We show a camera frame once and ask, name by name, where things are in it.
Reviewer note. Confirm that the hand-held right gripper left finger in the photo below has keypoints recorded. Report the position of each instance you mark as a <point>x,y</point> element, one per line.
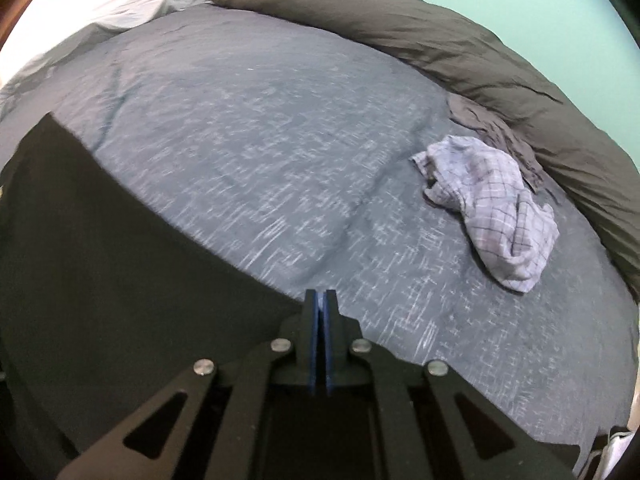
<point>314,350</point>

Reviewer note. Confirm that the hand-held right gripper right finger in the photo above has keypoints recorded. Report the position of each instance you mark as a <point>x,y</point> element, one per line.
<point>327,350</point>

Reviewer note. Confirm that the black pants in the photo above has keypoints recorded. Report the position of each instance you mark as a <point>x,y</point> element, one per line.
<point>100,260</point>

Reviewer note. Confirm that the bed with blue sheet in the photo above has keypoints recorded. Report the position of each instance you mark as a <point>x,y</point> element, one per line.
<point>275,160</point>

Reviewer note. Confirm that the blue checked cloth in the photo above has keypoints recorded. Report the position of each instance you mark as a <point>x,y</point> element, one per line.
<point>500,210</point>

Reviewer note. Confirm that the small dark grey cloth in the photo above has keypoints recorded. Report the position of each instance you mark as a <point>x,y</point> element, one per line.
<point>480,115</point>

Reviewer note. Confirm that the white folded garment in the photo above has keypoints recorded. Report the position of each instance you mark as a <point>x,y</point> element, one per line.
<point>620,450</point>

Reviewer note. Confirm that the light grey sheet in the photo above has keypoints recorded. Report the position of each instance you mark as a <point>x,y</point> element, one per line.
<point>125,5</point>

